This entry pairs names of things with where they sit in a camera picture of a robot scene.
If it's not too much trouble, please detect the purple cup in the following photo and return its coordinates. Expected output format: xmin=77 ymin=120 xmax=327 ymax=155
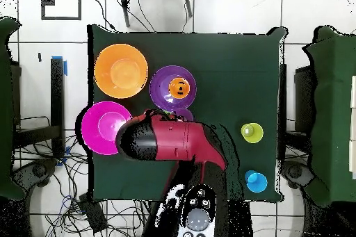
xmin=175 ymin=108 xmax=195 ymax=122

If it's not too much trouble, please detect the orange cup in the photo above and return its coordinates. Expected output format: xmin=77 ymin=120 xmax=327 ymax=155
xmin=168 ymin=77 xmax=191 ymax=99

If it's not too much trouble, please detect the purple bowl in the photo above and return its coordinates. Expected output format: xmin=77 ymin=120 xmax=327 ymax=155
xmin=149 ymin=65 xmax=197 ymax=112

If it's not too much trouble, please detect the dark green table cloth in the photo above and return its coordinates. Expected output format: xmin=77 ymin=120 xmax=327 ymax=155
xmin=86 ymin=24 xmax=289 ymax=203

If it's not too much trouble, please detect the orange bowl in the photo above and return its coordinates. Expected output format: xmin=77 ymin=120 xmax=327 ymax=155
xmin=93 ymin=43 xmax=149 ymax=99

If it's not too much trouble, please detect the yellow cup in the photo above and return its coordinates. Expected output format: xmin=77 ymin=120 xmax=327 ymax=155
xmin=241 ymin=122 xmax=264 ymax=144

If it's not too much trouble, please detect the pink bowl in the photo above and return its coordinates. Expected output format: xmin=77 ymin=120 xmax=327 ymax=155
xmin=81 ymin=101 xmax=133 ymax=156

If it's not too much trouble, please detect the blue cup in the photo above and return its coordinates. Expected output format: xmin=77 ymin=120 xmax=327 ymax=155
xmin=244 ymin=170 xmax=268 ymax=194

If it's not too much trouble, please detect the blue tape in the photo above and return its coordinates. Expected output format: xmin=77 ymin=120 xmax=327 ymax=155
xmin=51 ymin=56 xmax=68 ymax=77

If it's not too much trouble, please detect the black power adapter box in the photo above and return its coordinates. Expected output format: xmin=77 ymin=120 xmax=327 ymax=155
xmin=78 ymin=193 xmax=108 ymax=234

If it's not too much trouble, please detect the green cloth covered table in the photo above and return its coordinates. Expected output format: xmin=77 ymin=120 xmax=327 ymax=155
xmin=0 ymin=16 xmax=26 ymax=202
xmin=302 ymin=24 xmax=356 ymax=208

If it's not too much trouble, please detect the floor cable bundle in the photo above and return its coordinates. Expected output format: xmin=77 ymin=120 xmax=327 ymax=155
xmin=13 ymin=133 xmax=151 ymax=237

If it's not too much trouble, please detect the black table frame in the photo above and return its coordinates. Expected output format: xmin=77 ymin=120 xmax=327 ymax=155
xmin=12 ymin=57 xmax=65 ymax=158

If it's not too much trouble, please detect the black square floor frame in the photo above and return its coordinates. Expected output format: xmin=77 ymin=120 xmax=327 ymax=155
xmin=40 ymin=0 xmax=82 ymax=21

